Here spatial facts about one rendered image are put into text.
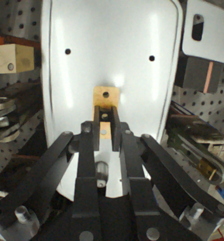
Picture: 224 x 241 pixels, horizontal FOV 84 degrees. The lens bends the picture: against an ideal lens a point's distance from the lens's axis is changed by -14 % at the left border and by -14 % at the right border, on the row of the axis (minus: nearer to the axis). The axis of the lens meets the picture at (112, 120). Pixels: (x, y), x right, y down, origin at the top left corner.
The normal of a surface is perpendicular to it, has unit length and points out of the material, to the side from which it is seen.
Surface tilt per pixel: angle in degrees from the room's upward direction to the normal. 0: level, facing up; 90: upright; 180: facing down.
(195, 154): 78
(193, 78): 0
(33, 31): 0
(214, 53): 0
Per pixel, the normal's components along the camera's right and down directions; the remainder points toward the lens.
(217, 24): 0.07, 0.39
